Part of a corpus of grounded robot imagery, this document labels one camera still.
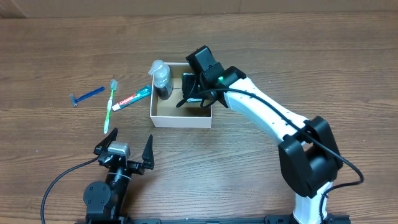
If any white cardboard box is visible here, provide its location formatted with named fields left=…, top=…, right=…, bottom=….
left=150, top=62, right=213, bottom=128

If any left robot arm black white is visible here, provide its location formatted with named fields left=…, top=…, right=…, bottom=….
left=83, top=128, right=154, bottom=223

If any blue disposable razor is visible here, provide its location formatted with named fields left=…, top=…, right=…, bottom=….
left=70, top=86, right=105, bottom=107

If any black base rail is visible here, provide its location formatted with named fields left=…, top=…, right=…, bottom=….
left=74, top=213, right=351, bottom=224

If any green white toothbrush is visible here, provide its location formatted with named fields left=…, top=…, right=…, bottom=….
left=103, top=79, right=118, bottom=134

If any green white soap box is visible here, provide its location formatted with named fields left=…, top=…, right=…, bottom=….
left=186, top=98, right=202, bottom=103

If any Colgate toothpaste tube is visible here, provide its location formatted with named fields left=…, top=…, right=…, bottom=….
left=111, top=85, right=152, bottom=111

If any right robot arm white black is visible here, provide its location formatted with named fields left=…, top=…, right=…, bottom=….
left=178, top=45, right=350, bottom=223

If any clear pump bottle dark liquid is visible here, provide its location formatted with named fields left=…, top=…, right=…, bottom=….
left=148, top=60, right=174, bottom=100

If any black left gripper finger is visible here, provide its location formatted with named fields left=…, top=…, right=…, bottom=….
left=142, top=134, right=154, bottom=170
left=93, top=128, right=118, bottom=155

